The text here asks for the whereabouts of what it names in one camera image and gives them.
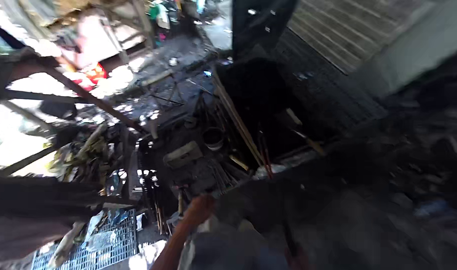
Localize person's left hand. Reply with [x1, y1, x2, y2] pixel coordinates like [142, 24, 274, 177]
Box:
[184, 193, 216, 228]

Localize red plastic bag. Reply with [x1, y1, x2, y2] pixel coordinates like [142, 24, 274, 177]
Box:
[73, 62, 108, 92]

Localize pale short wooden piece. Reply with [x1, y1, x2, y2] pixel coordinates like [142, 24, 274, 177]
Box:
[286, 108, 303, 126]

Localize knife with wooden handle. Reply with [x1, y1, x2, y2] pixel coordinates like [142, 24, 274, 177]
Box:
[292, 129, 326, 157]

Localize slatted grey panel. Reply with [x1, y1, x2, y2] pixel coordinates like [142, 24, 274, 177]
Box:
[287, 0, 436, 76]

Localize hammer with wooden handle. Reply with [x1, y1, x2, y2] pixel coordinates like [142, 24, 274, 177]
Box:
[175, 184, 190, 220]

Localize light wooden block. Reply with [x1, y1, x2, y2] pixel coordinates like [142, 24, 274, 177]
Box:
[163, 140, 204, 169]

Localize black open box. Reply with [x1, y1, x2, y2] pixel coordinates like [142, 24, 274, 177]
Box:
[215, 57, 339, 163]

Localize thick pale log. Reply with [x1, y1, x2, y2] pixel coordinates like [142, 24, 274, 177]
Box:
[48, 221, 86, 269]

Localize yellowish wooden stick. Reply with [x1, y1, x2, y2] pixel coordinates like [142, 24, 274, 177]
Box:
[229, 154, 249, 172]

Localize dark slender tool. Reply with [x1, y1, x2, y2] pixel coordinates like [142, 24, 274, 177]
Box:
[283, 219, 298, 257]

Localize dark round bucket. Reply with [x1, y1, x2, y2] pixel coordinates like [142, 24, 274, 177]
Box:
[202, 127, 224, 152]

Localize brown wooden pole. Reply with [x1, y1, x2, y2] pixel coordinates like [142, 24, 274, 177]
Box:
[37, 56, 149, 136]

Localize long wooden plank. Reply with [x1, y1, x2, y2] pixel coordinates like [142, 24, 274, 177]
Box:
[212, 67, 265, 167]

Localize pile of metal rods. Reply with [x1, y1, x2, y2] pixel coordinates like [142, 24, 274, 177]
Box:
[209, 158, 248, 194]

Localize dark upright panel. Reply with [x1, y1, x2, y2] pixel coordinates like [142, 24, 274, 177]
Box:
[232, 0, 299, 61]

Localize pale blue plastic grid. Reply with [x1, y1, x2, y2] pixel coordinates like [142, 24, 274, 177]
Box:
[31, 209, 138, 270]

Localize red-handled tongs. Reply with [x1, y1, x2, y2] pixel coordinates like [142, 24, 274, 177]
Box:
[258, 129, 274, 180]

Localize person's right hand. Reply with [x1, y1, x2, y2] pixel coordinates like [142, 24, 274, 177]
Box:
[285, 242, 310, 270]

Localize bundle of thin sticks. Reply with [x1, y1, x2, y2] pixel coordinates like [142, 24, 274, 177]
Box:
[153, 180, 166, 235]

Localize large dark brown beam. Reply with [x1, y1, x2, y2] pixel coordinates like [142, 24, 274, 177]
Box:
[0, 176, 137, 223]

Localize pale smooth board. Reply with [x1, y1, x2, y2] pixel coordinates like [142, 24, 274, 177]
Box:
[358, 0, 457, 100]

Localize person's legs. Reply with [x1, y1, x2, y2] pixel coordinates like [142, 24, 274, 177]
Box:
[179, 224, 289, 270]

